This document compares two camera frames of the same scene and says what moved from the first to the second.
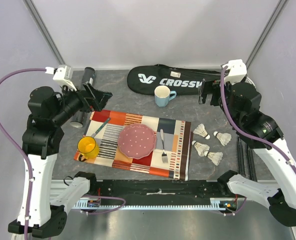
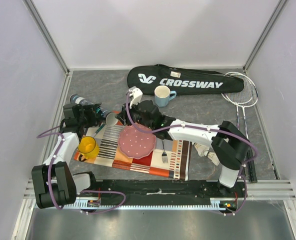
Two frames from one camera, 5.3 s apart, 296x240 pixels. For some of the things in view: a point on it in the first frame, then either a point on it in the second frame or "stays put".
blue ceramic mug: (163, 95) stays put
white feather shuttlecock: (200, 148) stays put
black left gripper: (93, 98) to (90, 110)
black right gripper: (213, 91) to (127, 116)
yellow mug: (88, 147) stays put
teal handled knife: (101, 127) stays put
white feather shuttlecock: (215, 157) stays put
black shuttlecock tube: (77, 120) to (111, 118)
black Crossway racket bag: (143, 80) stays put
